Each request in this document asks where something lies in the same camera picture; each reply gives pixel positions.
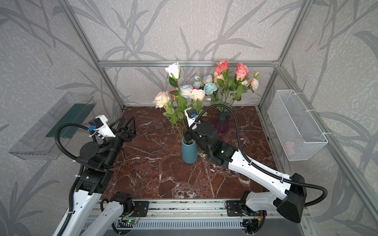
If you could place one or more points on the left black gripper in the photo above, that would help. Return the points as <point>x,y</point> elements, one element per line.
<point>122,134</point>

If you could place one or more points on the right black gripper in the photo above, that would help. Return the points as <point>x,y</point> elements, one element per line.
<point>189,136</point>

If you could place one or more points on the teal ceramic cylinder vase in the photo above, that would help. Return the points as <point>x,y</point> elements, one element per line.
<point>189,151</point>

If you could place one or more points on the purple blue glass vase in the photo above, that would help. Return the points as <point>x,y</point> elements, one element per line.
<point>222,119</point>

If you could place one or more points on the peach cream rose stem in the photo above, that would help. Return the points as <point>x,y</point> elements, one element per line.
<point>171,110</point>

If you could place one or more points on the magenta rosebud stem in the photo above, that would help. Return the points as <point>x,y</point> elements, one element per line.
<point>174,93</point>

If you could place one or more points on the blue white rose stem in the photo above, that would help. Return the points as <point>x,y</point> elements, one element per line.
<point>208,79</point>

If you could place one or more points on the pink rose flower stem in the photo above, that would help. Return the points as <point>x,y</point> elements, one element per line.
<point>239,84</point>

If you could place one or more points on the dark pink rose stem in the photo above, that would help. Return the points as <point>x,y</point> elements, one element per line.
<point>223,68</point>

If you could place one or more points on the pale pink peony flower stem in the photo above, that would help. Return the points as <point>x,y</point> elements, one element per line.
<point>252,83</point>

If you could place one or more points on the cream white rose stem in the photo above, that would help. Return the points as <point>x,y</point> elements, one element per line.
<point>197,96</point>

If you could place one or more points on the light blue white rose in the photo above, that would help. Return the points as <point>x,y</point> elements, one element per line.
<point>186,91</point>

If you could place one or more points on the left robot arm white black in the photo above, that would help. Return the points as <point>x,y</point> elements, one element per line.
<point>96,159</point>

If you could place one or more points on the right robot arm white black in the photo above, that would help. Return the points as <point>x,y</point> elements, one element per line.
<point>287,195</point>

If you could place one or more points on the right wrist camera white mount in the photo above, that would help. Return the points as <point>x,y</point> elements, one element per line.
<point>190,115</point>

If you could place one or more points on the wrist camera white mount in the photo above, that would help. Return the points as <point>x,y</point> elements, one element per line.
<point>190,115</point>
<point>99,127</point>

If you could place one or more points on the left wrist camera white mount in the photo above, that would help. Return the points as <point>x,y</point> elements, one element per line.
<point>99,127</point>

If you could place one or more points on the horizontal aluminium frame bar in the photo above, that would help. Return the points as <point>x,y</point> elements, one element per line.
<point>184,63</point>

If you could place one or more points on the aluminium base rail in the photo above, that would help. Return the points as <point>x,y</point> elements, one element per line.
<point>184,209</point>

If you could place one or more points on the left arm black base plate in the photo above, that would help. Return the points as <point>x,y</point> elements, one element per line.
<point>140,209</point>

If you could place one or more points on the clear plastic wall shelf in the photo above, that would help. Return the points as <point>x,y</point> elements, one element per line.
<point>39,143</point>

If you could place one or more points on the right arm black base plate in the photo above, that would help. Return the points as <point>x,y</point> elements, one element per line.
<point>233,209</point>

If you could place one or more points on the white wire mesh basket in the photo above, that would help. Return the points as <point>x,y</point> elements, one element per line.
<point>299,134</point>

